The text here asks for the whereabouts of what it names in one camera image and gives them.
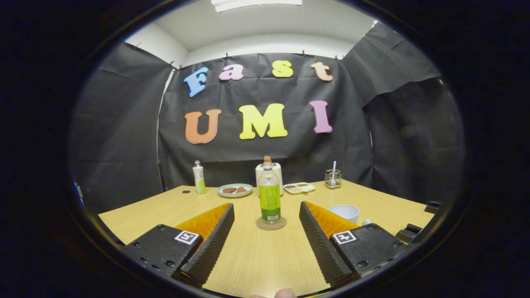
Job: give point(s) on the small white green bottle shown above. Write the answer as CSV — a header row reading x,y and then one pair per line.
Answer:
x,y
199,178

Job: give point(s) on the brown cake piece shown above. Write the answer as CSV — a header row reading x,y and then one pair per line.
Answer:
x,y
241,189
229,190

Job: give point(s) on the wooden table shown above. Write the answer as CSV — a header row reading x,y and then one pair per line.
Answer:
x,y
256,265

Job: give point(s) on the white toaster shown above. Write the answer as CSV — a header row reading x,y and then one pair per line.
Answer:
x,y
279,176

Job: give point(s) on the clear juice bottle green label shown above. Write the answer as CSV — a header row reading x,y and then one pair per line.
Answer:
x,y
269,198

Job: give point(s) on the white divided dish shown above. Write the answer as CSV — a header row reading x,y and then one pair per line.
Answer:
x,y
299,189

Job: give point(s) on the pale green plate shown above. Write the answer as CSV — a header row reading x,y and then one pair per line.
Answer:
x,y
234,195

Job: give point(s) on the black block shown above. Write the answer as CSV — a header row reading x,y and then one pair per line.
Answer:
x,y
409,233
433,207

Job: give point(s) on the toast slice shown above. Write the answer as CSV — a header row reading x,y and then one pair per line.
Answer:
x,y
267,159

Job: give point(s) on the white cup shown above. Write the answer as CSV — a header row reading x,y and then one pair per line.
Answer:
x,y
344,212

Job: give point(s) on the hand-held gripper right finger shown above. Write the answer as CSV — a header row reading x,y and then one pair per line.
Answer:
x,y
319,244

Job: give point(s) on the round brown coaster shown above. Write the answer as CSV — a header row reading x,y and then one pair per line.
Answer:
x,y
261,225

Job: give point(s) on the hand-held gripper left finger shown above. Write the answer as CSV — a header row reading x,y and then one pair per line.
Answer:
x,y
213,244

